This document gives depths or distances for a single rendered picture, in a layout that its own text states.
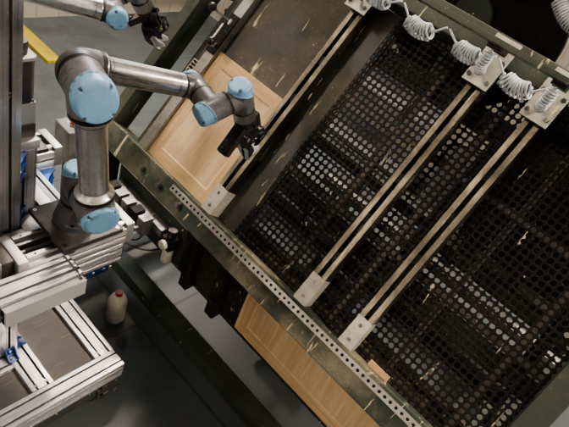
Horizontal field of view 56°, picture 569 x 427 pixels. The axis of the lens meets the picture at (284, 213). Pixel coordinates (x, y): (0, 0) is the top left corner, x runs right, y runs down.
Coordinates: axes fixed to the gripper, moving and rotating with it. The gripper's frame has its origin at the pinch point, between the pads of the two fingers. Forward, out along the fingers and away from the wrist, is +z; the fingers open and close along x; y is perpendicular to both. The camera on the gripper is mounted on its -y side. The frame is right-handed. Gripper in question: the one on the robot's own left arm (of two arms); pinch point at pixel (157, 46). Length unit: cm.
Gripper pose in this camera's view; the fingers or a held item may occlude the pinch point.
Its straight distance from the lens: 237.6
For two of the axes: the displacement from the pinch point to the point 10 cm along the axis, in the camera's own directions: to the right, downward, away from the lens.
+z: 1.4, 4.5, 8.8
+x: 3.3, -8.6, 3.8
